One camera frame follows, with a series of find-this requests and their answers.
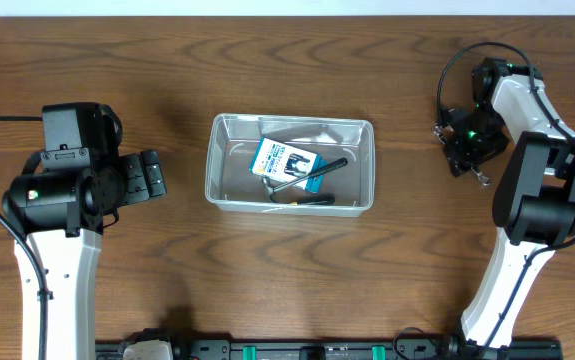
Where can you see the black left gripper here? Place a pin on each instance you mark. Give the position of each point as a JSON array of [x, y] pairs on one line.
[[134, 176]]

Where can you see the clear plastic container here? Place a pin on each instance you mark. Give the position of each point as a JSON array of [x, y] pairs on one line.
[[231, 186]]

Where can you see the silver combination wrench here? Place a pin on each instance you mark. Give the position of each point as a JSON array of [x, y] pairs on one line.
[[458, 166]]

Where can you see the claw hammer black handle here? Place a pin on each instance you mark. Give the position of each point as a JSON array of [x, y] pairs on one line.
[[330, 167]]

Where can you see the screwdriver yellow black handle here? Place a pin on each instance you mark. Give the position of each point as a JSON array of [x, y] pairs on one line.
[[316, 200]]

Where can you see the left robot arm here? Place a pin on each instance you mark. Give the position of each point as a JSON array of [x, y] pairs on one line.
[[57, 207]]

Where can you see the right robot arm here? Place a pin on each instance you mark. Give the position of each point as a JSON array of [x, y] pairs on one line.
[[534, 204]]

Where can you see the blue white cardboard box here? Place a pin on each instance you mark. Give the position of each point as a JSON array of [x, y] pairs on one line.
[[283, 163]]

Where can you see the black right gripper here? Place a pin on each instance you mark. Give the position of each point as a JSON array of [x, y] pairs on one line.
[[459, 153]]

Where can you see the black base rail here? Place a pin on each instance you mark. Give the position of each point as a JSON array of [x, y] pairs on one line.
[[412, 347]]

